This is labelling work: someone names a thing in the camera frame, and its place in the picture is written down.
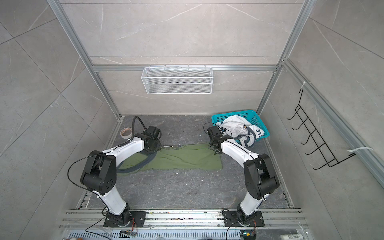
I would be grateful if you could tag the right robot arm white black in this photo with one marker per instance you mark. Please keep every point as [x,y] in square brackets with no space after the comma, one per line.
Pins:
[260,175]

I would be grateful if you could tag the white cable tie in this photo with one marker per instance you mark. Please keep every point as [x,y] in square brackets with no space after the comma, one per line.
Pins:
[359,149]

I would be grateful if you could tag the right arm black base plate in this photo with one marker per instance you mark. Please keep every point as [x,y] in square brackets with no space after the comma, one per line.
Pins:
[238,219]

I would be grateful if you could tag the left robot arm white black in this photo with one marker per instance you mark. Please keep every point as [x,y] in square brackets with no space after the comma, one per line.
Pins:
[100,172]

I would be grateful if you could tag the white bottle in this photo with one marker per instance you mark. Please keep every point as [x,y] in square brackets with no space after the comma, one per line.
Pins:
[296,236]

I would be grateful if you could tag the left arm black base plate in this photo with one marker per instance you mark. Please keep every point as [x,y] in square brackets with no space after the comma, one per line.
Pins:
[125,220]

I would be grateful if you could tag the white navy tank top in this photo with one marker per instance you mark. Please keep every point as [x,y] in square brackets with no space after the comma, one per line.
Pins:
[242,130]

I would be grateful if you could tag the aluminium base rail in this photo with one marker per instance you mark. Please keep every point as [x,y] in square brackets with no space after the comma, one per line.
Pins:
[205,224]

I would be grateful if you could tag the black wire hook rack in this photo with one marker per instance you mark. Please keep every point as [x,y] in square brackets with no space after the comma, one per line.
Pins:
[315,136]

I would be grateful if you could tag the white wire mesh shelf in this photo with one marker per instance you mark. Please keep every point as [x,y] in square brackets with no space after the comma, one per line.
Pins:
[178,80]

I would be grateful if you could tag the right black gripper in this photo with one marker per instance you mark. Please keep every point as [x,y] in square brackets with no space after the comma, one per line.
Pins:
[211,144]

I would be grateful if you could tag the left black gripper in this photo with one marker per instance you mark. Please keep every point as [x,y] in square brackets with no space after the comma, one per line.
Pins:
[159,146]

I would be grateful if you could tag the tape roll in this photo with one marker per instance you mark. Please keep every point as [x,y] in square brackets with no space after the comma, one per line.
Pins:
[126,133]

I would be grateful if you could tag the green tank top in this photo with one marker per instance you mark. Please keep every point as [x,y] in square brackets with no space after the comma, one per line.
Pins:
[197,156]

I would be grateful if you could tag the teal plastic basket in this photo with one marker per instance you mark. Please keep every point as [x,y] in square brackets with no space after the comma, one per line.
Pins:
[250,115]

